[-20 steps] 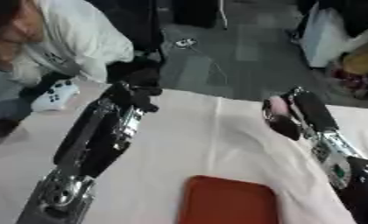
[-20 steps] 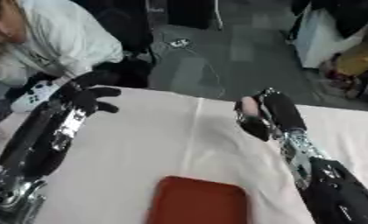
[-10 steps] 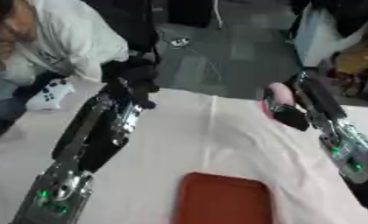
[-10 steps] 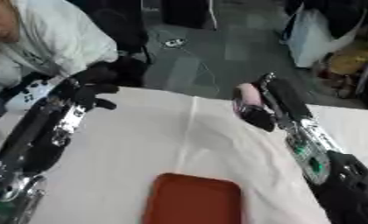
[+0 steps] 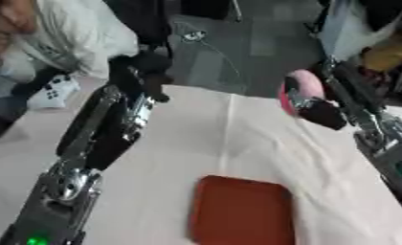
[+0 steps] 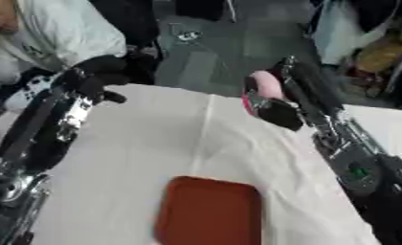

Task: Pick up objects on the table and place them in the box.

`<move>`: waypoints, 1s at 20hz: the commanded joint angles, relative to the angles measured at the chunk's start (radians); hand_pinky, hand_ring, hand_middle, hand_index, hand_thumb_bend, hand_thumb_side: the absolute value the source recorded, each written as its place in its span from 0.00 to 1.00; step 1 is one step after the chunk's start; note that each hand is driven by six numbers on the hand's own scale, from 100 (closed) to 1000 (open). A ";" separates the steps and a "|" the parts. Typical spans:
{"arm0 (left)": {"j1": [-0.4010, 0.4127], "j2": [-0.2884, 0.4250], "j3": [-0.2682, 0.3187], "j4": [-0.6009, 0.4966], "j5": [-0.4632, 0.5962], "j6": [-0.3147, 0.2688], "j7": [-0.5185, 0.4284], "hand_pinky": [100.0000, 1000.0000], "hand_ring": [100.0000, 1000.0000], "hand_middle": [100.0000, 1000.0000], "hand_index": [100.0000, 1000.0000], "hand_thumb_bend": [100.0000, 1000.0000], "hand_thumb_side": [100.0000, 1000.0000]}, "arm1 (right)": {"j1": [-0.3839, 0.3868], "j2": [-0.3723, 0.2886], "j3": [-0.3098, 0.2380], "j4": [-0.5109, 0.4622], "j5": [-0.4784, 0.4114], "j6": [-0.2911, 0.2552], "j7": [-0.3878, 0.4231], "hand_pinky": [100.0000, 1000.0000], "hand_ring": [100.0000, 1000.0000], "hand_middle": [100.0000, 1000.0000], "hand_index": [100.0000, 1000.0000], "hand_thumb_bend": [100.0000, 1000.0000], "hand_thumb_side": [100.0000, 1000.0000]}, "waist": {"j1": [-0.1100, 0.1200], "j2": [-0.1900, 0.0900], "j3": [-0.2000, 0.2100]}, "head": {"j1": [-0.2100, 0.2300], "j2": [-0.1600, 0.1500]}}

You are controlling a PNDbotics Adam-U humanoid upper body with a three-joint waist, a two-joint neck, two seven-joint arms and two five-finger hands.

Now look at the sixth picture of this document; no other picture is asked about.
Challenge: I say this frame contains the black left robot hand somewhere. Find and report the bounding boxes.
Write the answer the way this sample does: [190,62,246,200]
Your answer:
[0,55,131,175]

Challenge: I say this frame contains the person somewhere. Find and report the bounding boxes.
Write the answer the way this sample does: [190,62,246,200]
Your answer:
[0,0,129,97]

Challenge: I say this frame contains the yellow bag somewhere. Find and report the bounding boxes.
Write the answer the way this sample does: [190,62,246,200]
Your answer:
[353,36,402,75]

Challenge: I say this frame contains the small silver floor object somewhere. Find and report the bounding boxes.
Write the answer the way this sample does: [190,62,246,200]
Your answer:
[174,29,205,43]

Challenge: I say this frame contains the white bag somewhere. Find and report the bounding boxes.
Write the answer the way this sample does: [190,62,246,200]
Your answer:
[309,0,382,66]

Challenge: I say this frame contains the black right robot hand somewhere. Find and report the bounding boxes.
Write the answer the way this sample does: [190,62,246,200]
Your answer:
[241,56,347,132]

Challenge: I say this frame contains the red-brown box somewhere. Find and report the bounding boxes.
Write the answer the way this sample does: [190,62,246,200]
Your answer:
[152,175,265,245]

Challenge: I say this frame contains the white game controller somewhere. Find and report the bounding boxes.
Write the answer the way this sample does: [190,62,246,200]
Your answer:
[1,73,64,112]

